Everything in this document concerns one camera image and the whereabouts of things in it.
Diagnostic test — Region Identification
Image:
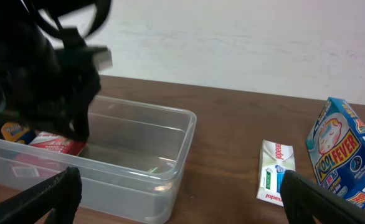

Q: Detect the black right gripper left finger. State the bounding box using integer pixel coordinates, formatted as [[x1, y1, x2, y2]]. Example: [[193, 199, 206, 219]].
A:
[[0, 167, 82, 224]]

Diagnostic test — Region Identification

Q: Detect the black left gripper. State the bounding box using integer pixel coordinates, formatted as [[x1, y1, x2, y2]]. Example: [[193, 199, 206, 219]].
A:
[[0, 0, 111, 141]]

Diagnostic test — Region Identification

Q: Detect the clear plastic container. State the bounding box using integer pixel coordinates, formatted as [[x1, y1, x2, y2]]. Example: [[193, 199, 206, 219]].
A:
[[0, 96, 196, 223]]

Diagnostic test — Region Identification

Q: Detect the blue KoolFever box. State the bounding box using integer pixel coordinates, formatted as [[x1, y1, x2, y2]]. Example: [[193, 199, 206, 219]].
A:
[[306, 97, 365, 208]]

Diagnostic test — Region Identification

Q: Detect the white Panadol box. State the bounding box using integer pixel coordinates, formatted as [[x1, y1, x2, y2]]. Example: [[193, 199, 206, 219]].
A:
[[257, 140, 295, 207]]

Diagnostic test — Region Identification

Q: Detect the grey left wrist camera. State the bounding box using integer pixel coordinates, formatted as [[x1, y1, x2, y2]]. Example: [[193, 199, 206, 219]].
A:
[[92, 47, 113, 71]]

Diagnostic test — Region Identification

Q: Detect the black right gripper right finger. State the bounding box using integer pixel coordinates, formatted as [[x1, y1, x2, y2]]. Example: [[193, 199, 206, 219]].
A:
[[280, 170, 365, 224]]

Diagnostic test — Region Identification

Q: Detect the black bottle with white cap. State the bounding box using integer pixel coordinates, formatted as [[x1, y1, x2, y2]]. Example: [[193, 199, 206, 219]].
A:
[[0, 121, 36, 144]]

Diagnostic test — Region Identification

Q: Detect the red orange medicine box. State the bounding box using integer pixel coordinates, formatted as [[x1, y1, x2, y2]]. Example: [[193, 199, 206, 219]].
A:
[[11, 131, 87, 179]]

